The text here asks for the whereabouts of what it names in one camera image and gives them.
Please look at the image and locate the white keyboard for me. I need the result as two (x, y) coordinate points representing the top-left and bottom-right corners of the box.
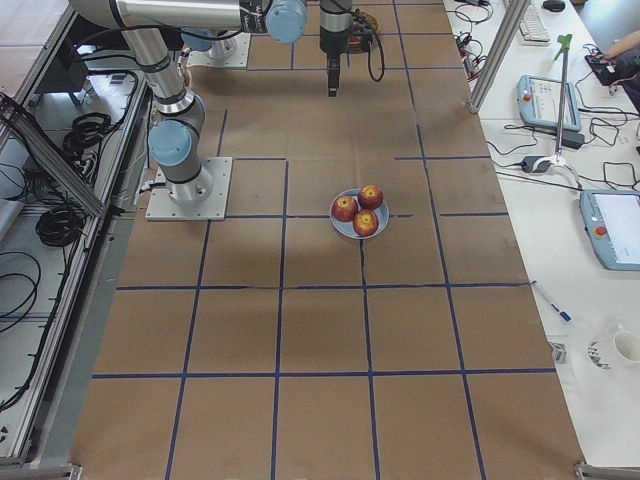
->
(519, 3), (551, 47)

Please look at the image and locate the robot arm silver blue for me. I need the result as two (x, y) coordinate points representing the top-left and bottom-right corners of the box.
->
(71, 1), (308, 220)
(181, 9), (381, 59)

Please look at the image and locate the light blue plate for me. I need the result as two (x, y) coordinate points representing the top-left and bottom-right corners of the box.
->
(329, 189), (390, 240)

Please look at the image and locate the long grabber stick green tip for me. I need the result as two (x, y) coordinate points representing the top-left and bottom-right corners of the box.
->
(550, 33), (573, 167)

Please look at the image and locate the far teach pendant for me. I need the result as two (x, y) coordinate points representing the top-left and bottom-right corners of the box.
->
(517, 75), (582, 132)

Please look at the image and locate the white mug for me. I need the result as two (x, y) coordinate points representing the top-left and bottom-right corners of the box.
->
(587, 323), (639, 370)

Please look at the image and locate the red apple on plate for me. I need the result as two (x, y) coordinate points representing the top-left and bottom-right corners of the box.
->
(352, 209), (379, 237)
(357, 184), (384, 210)
(331, 195), (359, 222)

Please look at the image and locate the red apple back on plate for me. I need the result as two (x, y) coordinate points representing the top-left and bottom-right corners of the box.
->
(357, 184), (384, 210)

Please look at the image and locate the teach pendant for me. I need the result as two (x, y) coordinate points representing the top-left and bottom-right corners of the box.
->
(517, 75), (582, 132)
(579, 189), (639, 271)

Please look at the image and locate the blue white pen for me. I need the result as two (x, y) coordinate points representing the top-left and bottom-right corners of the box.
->
(531, 280), (572, 323)

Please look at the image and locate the aluminium frame post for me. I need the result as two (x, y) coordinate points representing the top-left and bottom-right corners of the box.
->
(467, 0), (528, 114)

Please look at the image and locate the red apple front on plate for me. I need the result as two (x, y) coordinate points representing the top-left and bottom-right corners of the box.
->
(352, 209), (379, 237)

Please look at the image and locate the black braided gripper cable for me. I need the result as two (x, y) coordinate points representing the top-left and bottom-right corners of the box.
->
(344, 0), (386, 83)

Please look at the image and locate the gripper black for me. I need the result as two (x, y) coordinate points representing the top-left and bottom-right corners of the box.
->
(326, 12), (377, 97)

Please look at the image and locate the near teach pendant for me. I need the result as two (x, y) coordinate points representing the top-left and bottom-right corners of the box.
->
(579, 189), (639, 271)

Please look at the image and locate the red apple left on plate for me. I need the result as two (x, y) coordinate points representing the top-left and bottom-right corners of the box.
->
(331, 195), (359, 222)

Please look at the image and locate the woven wicker basket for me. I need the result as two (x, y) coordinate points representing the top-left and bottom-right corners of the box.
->
(349, 10), (379, 53)

